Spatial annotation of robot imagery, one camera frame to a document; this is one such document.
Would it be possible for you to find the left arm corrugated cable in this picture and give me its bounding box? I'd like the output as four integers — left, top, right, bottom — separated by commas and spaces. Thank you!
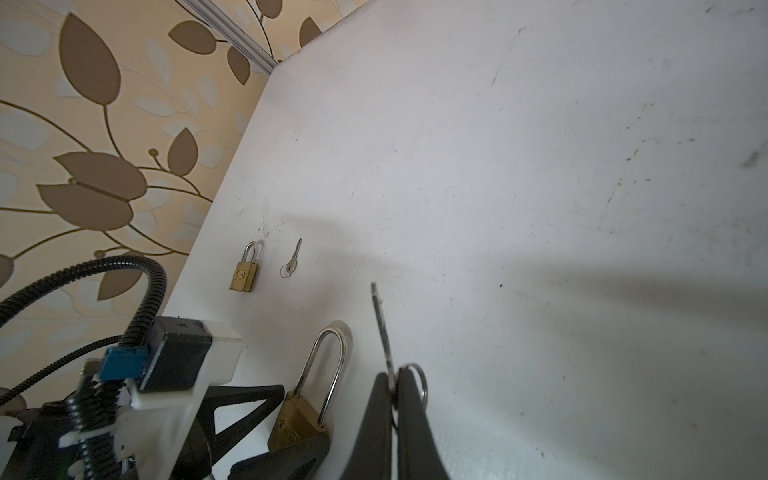
0, 254, 169, 480

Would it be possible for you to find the large brass padlock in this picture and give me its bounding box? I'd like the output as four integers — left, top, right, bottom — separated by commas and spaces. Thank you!
267, 326, 349, 452

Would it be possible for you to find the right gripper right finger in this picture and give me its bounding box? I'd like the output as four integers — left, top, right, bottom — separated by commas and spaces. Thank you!
396, 367, 449, 480

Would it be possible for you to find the small brass padlock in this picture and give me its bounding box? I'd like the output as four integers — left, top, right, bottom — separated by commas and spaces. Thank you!
230, 241, 263, 292

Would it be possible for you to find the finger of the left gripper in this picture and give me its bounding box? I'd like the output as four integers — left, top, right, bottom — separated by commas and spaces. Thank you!
173, 385, 285, 479
228, 435, 331, 480

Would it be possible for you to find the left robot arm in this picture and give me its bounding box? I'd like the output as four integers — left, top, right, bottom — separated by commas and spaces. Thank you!
1, 385, 331, 479

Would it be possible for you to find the small silver key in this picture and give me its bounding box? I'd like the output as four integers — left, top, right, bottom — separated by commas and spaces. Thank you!
280, 238, 303, 278

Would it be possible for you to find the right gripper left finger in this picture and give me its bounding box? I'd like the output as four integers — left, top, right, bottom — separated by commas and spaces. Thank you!
341, 373, 394, 480

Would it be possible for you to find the silver key with ring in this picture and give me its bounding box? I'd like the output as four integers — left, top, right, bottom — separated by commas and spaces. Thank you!
371, 282, 429, 411

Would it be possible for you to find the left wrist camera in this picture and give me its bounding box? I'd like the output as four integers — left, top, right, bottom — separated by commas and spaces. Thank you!
59, 316, 244, 480

